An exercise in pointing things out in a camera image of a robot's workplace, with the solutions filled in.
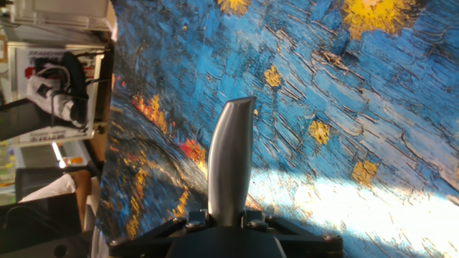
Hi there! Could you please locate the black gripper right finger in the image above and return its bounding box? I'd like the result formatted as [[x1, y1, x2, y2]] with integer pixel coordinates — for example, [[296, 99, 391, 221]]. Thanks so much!
[[242, 210, 344, 258]]

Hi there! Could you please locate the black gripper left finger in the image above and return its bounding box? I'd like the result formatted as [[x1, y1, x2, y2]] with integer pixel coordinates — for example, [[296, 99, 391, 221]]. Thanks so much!
[[107, 210, 209, 258]]

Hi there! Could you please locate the steel cleaver knife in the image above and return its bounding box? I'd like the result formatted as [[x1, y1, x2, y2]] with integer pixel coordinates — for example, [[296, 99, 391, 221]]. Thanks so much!
[[207, 95, 257, 227]]

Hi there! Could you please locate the starry night painting cloth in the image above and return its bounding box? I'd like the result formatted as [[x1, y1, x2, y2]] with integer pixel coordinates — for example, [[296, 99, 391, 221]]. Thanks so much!
[[95, 0, 459, 258]]

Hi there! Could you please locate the black desk box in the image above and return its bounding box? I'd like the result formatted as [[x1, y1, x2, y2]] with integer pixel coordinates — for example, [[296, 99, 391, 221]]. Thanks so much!
[[0, 193, 83, 252]]

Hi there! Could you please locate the black monitor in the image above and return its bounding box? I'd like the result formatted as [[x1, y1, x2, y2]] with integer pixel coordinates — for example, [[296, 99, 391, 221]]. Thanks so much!
[[14, 166, 90, 201]]

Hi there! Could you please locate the black mesh panel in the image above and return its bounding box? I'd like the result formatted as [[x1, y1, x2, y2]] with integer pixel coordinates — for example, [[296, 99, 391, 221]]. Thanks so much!
[[0, 98, 78, 141]]

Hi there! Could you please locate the white sign board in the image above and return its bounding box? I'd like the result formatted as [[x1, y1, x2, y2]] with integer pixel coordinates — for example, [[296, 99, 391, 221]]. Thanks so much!
[[6, 42, 105, 148]]

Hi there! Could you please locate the white black device with cables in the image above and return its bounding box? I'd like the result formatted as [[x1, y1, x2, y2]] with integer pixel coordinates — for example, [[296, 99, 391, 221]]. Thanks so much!
[[27, 52, 90, 130]]

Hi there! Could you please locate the white cabinet frame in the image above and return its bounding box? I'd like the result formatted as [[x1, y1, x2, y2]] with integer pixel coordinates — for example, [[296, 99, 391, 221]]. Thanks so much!
[[0, 0, 118, 42]]

